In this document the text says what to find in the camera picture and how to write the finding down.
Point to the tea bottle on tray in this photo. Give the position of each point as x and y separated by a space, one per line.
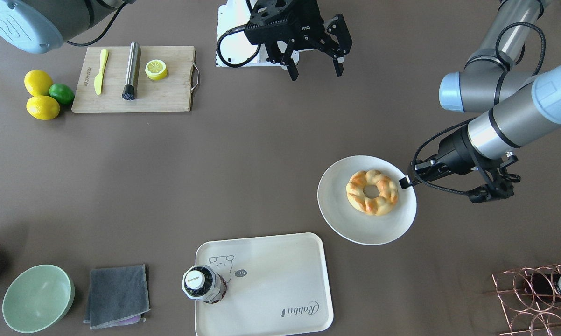
201 283

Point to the yellow plastic knife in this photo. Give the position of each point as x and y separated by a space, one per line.
98 80

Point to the tea bottle in rack far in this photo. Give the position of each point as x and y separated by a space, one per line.
560 284

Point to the half lime slice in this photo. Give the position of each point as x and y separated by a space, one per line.
156 69

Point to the green lime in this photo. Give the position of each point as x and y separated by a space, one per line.
62 93

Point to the grey folded cloth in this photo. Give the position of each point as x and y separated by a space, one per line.
117 296

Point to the copper wire bottle rack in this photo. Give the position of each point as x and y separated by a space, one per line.
523 318

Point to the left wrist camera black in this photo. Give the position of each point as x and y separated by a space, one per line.
498 182

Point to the mint green bowl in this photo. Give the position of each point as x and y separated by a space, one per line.
37 299

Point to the metal muddler black tip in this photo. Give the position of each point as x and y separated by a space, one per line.
129 89

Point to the wooden cutting board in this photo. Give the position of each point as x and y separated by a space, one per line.
174 93

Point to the yellow lemon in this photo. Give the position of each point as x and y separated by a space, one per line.
43 107
38 82

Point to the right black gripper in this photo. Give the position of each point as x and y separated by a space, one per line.
310 32

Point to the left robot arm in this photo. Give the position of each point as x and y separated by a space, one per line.
516 104

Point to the white plate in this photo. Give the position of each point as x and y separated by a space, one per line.
357 226

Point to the cream plastic tray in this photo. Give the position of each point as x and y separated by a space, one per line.
276 286

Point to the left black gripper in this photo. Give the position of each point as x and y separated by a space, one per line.
452 152

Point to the glazed donut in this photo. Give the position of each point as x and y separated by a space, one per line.
372 192

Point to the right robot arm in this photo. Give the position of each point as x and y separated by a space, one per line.
39 26

